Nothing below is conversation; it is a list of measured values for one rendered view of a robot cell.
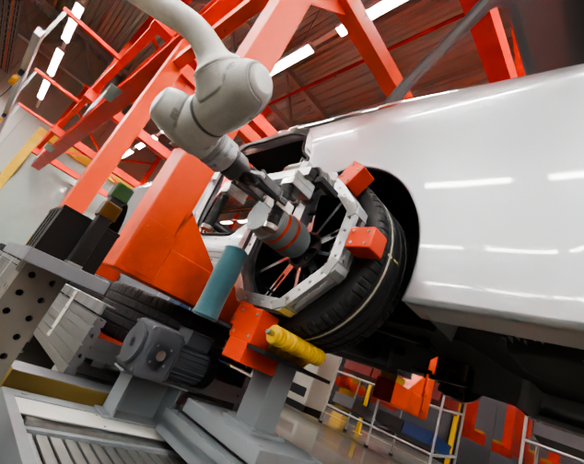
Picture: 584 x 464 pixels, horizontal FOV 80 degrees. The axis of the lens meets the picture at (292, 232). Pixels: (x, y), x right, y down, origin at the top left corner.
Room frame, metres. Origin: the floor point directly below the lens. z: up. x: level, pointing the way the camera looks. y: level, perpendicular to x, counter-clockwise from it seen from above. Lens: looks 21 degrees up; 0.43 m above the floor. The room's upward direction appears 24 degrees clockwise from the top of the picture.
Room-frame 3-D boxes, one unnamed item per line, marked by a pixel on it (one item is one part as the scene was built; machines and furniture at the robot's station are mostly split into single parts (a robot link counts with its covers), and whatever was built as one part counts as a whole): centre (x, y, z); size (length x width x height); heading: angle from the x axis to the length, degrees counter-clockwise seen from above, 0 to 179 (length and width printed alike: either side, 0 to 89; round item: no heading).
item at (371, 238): (0.96, -0.22, 0.85); 0.09 x 0.08 x 0.07; 39
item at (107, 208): (0.80, 0.41, 0.59); 0.04 x 0.04 x 0.04; 39
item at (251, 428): (1.31, -0.14, 0.32); 0.40 x 0.30 x 0.28; 39
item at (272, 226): (0.92, 0.06, 0.83); 0.04 x 0.04 x 0.16
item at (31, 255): (0.95, 0.53, 0.44); 0.43 x 0.17 x 0.03; 39
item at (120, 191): (0.80, 0.41, 0.64); 0.04 x 0.04 x 0.04; 39
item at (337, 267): (1.20, -0.01, 0.85); 0.54 x 0.07 x 0.54; 39
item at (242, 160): (0.82, 0.19, 0.83); 0.09 x 0.08 x 0.07; 129
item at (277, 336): (1.17, -0.16, 0.51); 0.29 x 0.06 x 0.06; 129
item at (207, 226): (1.18, 0.28, 0.83); 0.04 x 0.04 x 0.16
